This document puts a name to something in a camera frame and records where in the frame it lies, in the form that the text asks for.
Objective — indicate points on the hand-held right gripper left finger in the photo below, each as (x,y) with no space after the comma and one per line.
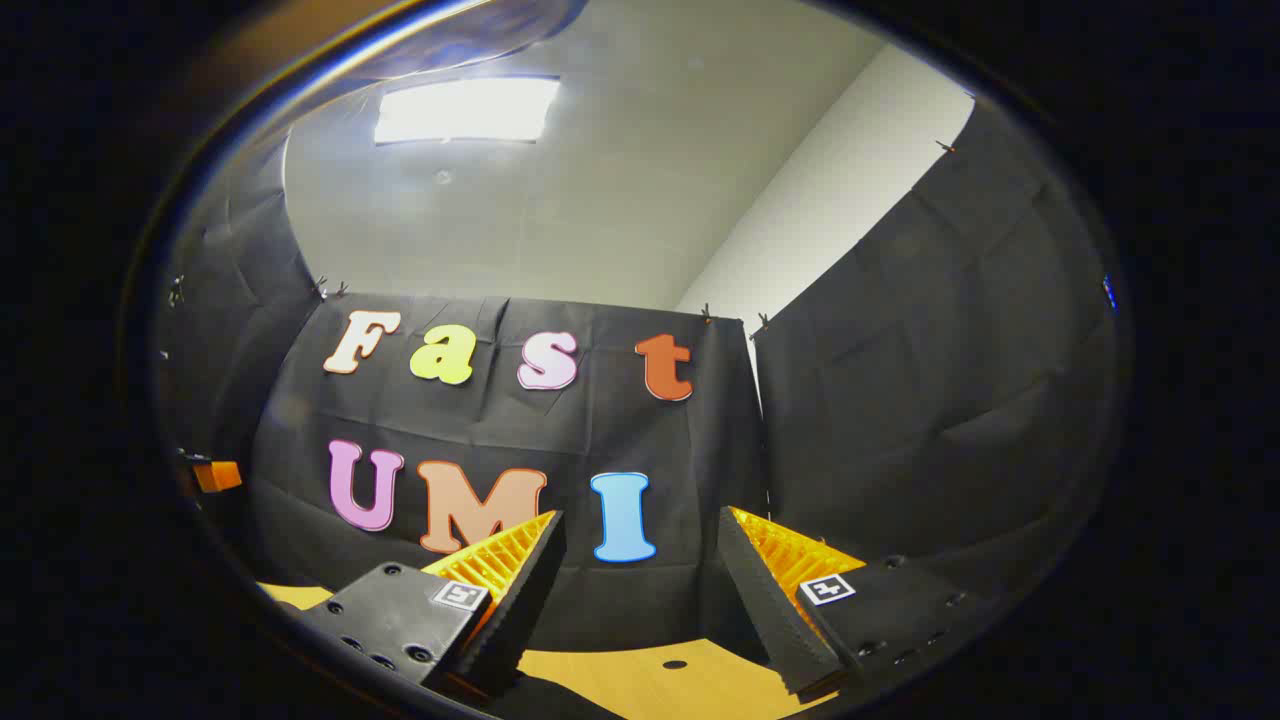
(525,600)

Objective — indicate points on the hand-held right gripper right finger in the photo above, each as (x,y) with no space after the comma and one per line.
(765,610)

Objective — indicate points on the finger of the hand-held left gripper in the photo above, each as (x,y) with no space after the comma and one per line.
(217,476)

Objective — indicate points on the black backdrop cloth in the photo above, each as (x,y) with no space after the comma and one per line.
(500,420)

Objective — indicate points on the ceiling light panel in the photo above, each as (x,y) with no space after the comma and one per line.
(465,110)

